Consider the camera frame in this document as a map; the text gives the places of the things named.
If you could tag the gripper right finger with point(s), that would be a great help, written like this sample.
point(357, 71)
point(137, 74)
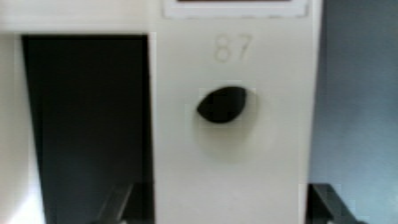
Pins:
point(327, 210)

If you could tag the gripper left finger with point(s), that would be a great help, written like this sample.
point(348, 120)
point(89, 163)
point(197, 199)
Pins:
point(114, 209)

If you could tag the white chair back frame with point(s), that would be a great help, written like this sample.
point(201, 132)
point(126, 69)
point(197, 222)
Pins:
point(156, 96)

